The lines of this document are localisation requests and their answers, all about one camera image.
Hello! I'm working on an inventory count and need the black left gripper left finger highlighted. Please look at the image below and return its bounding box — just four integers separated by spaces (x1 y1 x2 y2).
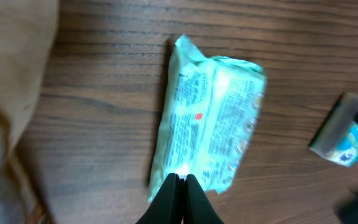
136 173 185 224

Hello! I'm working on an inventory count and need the teal tissue pack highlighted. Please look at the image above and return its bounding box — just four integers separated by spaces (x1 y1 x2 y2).
149 35 267 199

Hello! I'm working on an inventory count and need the small teal gum pack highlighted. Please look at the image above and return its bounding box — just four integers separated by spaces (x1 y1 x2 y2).
310 93 358 167

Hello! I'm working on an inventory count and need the brown snack bag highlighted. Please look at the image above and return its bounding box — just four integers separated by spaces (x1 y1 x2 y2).
0 0 59 223

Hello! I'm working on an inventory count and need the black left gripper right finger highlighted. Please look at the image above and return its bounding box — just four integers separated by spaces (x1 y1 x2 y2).
183 174 224 224

